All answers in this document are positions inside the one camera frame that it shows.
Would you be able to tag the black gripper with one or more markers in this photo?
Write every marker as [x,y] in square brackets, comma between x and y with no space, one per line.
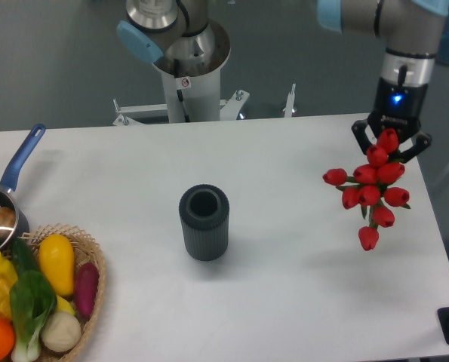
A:
[398,108]

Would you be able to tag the red tulip bouquet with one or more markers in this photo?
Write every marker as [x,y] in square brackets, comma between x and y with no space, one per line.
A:
[371,187]

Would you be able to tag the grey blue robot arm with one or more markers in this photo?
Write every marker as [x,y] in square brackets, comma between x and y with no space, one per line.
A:
[412,29]

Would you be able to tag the dark grey ribbed vase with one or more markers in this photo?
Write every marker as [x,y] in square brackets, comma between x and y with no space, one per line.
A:
[204,214]

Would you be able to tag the woven bamboo basket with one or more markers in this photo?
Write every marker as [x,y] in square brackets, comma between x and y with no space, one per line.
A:
[86,249]

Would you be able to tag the purple eggplant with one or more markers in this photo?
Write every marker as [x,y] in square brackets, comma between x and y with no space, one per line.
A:
[85,291]

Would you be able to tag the yellow squash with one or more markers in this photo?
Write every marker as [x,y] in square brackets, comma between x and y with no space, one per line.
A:
[57,262]

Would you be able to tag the green bok choy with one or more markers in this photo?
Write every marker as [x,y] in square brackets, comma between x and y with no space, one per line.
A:
[32,300]

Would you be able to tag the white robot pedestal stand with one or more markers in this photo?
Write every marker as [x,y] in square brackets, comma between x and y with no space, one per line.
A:
[190,71]

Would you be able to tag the blue handled saucepan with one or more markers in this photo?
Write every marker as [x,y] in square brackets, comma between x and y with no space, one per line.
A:
[13,222]

